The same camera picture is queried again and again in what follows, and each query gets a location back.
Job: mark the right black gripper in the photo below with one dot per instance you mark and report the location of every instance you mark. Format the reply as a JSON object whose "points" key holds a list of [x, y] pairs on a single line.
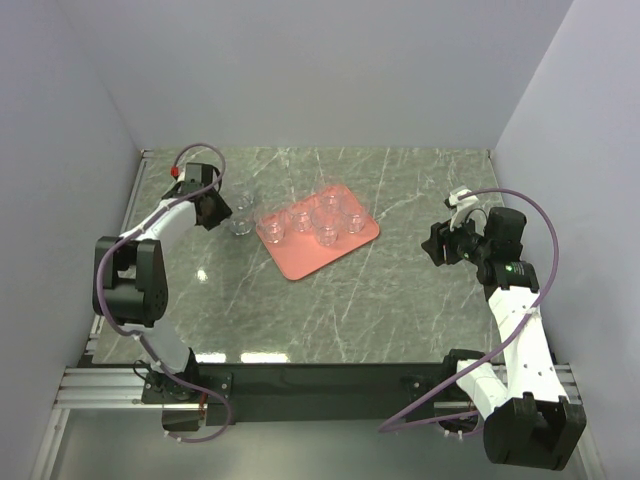
{"points": [[441, 235]]}

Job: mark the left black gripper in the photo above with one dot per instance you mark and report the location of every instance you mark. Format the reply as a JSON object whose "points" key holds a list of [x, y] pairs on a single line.
{"points": [[223, 212]]}

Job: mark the clear glass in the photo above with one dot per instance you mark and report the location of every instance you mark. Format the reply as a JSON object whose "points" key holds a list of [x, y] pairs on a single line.
{"points": [[326, 224], [241, 225], [329, 193], [299, 214], [354, 214], [270, 223]]}

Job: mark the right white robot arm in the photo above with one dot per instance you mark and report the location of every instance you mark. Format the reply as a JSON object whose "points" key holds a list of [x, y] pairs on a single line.
{"points": [[529, 420]]}

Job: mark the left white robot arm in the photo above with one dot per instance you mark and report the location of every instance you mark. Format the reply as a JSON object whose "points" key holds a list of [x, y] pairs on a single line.
{"points": [[130, 287]]}

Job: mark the pink plastic tray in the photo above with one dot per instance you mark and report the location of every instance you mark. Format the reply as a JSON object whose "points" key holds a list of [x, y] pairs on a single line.
{"points": [[299, 255]]}

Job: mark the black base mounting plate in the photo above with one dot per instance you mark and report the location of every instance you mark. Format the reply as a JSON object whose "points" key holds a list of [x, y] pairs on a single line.
{"points": [[450, 400]]}

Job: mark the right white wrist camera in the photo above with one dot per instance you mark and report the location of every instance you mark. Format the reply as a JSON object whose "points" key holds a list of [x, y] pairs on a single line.
{"points": [[460, 202]]}

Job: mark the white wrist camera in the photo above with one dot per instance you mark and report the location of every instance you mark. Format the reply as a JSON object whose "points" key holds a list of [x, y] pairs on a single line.
{"points": [[177, 173], [460, 202]]}

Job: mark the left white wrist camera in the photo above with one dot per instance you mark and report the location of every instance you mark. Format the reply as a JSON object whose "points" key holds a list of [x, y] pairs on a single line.
{"points": [[177, 173]]}

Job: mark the aluminium frame rail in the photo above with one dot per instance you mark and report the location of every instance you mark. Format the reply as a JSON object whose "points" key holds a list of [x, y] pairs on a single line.
{"points": [[122, 387]]}

